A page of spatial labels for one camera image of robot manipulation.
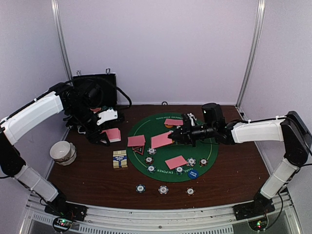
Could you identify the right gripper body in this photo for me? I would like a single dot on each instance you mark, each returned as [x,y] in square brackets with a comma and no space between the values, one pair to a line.
[190,134]

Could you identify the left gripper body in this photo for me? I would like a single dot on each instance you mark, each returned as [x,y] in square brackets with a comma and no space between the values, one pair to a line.
[92,135]

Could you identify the red-backed card deck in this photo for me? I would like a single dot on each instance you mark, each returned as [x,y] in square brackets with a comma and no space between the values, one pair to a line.
[114,134]

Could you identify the dealt red card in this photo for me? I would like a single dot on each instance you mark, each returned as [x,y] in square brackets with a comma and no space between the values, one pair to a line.
[138,143]
[134,138]
[161,140]
[173,122]
[176,162]

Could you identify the green chip mat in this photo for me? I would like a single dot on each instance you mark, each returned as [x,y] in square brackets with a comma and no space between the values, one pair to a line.
[151,169]
[179,170]

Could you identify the blue small blind button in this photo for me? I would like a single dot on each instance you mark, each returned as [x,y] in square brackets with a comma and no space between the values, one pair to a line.
[193,174]

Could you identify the red black chip stack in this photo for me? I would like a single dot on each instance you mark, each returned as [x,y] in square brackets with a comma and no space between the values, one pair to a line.
[190,191]

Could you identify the blue white chip stack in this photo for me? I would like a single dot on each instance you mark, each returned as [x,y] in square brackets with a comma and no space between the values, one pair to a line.
[163,189]

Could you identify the green chip stack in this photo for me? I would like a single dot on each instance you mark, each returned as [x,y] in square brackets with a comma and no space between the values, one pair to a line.
[140,188]

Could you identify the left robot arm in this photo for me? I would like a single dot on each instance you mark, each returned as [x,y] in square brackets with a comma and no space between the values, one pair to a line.
[77,98]

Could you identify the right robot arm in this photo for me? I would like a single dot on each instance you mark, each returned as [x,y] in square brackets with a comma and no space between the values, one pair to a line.
[289,129]

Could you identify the card deck in case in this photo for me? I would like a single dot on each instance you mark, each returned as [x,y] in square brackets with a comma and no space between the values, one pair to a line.
[96,110]

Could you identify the scalloped white bowl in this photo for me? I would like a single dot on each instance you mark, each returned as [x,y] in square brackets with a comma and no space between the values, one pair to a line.
[69,159]

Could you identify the teal chips in case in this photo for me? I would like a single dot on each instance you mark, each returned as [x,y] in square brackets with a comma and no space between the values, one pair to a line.
[106,108]

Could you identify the gold card box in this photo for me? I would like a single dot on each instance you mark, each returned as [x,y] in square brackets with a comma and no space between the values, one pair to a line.
[120,159]

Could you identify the white ceramic bowl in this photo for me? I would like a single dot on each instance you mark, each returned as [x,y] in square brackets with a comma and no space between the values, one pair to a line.
[60,149]

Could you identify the round green poker mat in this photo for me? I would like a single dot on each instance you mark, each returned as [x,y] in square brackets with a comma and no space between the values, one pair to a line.
[154,125]

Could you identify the triangular all-in marker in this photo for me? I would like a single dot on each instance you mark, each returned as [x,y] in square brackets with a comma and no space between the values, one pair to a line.
[139,150]

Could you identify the black poker case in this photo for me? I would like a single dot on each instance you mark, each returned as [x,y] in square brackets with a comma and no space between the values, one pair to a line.
[97,90]

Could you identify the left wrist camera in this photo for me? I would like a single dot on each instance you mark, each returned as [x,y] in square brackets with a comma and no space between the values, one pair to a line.
[105,116]

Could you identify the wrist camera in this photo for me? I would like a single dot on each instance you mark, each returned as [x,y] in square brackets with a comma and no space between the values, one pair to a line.
[213,115]
[105,116]

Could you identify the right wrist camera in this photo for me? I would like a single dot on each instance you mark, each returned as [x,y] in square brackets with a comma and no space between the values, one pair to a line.
[213,115]

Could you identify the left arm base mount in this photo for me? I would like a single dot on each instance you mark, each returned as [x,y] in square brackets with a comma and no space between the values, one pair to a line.
[72,211]

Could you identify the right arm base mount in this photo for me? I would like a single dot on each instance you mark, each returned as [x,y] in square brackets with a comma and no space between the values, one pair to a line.
[249,210]

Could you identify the aluminium front rail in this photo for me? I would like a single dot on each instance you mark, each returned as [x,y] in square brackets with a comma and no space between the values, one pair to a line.
[211,220]

